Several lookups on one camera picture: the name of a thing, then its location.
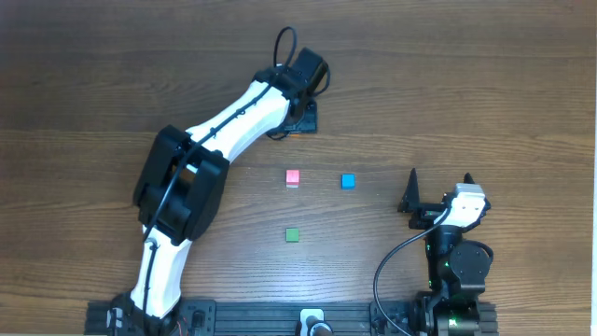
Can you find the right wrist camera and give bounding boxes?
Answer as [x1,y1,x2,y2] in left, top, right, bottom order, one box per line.
[442,182,487,230]

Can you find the mounting rail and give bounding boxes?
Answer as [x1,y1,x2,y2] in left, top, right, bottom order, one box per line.
[86,299,498,336]

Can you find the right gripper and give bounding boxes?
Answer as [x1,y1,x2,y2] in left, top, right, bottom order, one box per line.
[397,167,477,231]

